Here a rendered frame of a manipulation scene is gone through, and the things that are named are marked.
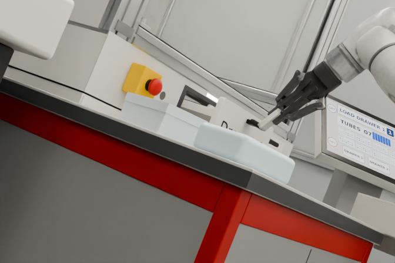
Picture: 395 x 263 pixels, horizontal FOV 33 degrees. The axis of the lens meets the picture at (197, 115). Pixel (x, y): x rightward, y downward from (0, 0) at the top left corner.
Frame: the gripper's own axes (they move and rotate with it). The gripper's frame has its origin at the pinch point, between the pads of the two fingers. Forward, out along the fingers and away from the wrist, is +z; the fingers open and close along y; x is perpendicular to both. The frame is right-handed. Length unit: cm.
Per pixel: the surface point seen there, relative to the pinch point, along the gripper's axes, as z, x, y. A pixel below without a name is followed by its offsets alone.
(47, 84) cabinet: 29, 47, 17
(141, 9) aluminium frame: 3.0, 40.5, 21.2
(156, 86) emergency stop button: 11.0, 33.9, 6.7
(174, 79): 11.1, 19.5, 15.5
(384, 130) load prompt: -15, -96, 18
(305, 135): 24, -164, 69
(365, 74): -20, -163, 76
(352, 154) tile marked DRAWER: -2, -76, 9
